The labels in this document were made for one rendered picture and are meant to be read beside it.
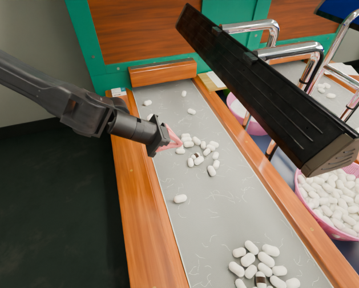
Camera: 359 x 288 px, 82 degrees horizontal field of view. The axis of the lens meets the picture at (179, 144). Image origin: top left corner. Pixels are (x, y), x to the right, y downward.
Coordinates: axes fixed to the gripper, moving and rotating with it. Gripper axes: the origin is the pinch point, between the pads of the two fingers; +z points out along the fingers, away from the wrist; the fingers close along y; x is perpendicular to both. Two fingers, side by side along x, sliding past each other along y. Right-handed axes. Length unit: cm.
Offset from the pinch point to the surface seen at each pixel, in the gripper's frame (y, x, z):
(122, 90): 44.5, 13.5, -6.7
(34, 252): 20, 117, -13
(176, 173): -0.6, 10.6, 6.6
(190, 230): -18.8, 11.6, 6.0
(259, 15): 52, -43, 32
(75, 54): 130, 43, -23
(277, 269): -32.7, 1.0, 17.7
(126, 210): -10.3, 18.5, -7.7
